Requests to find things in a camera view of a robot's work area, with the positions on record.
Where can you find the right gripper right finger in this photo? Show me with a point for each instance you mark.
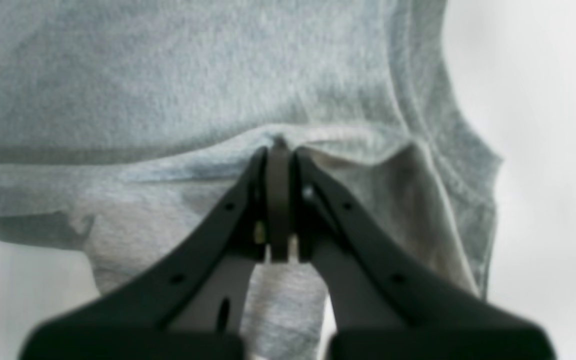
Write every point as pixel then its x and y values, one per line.
pixel 388 306

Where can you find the grey t-shirt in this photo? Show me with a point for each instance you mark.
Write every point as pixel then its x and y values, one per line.
pixel 122 123

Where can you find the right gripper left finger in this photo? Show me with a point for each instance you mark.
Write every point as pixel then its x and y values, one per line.
pixel 189 305

